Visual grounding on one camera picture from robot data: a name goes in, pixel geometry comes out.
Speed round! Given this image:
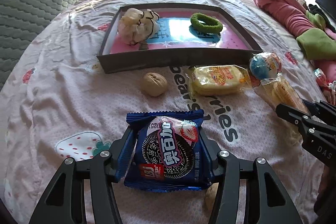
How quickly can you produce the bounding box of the green fuzzy ring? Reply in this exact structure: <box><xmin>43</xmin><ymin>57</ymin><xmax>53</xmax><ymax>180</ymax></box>
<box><xmin>190</xmin><ymin>12</ymin><xmax>224</xmax><ymax>35</ymax></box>

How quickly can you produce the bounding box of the green cloth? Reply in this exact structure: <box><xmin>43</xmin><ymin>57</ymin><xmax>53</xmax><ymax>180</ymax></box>
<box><xmin>296</xmin><ymin>11</ymin><xmax>335</xmax><ymax>61</ymax></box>

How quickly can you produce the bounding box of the walnut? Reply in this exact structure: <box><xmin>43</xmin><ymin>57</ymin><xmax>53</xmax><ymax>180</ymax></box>
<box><xmin>140</xmin><ymin>72</ymin><xmax>168</xmax><ymax>97</ymax></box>
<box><xmin>205</xmin><ymin>183</ymin><xmax>219</xmax><ymax>212</ymax></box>

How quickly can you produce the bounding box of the blue cookie packet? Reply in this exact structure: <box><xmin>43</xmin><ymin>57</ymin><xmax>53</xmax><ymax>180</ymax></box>
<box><xmin>123</xmin><ymin>110</ymin><xmax>213</xmax><ymax>193</ymax></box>

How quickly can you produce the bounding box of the surprise egg toy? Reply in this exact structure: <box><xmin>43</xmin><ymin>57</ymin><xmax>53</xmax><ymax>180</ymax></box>
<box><xmin>249</xmin><ymin>52</ymin><xmax>282</xmax><ymax>80</ymax></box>

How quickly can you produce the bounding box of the clear cracker stack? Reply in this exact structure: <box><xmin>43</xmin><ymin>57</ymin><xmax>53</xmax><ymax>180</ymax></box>
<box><xmin>258</xmin><ymin>77</ymin><xmax>310</xmax><ymax>135</ymax></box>

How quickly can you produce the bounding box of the beige sheer drawstring pouch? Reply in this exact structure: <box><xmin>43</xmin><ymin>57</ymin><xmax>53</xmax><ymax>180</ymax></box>
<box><xmin>117</xmin><ymin>8</ymin><xmax>160</xmax><ymax>46</ymax></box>

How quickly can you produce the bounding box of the yellow rice cracker packet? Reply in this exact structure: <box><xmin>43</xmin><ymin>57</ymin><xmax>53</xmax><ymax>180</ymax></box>
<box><xmin>189</xmin><ymin>65</ymin><xmax>252</xmax><ymax>96</ymax></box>

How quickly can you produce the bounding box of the pink rolled blanket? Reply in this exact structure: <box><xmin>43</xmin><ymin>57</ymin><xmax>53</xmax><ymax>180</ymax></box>
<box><xmin>253</xmin><ymin>0</ymin><xmax>335</xmax><ymax>81</ymax></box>

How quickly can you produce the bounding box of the dark shallow box tray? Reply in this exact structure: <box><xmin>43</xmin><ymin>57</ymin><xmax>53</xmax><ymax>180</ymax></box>
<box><xmin>97</xmin><ymin>3</ymin><xmax>262</xmax><ymax>73</ymax></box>

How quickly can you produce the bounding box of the pink and blue book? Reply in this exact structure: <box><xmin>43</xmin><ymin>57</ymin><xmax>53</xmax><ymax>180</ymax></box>
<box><xmin>109</xmin><ymin>10</ymin><xmax>251</xmax><ymax>54</ymax></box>

